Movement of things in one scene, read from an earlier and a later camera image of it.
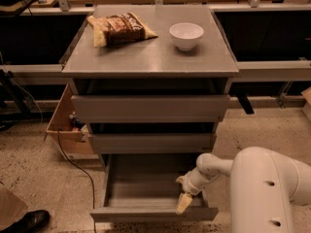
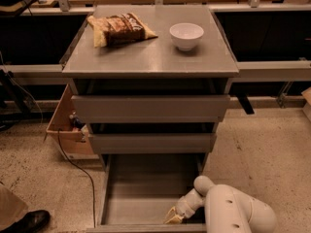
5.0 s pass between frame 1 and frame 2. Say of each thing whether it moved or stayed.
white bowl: stayed
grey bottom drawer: moved
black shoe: stayed
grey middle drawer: stayed
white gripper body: moved
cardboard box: stayed
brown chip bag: stayed
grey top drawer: stayed
